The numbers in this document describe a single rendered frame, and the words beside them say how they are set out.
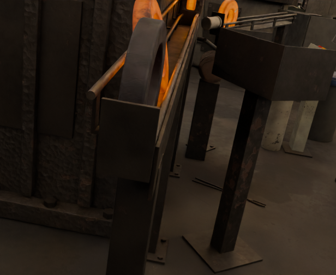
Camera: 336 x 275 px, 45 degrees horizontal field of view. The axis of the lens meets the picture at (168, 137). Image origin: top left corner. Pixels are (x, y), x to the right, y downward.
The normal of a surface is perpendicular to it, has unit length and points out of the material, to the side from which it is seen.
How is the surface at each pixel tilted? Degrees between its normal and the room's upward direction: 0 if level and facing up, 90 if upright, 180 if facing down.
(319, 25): 90
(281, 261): 0
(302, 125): 90
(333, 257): 0
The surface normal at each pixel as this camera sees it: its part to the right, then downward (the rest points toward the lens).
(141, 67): -0.04, -0.10
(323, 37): 0.15, 0.38
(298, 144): -0.11, 0.34
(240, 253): 0.15, -0.92
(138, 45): 0.02, -0.38
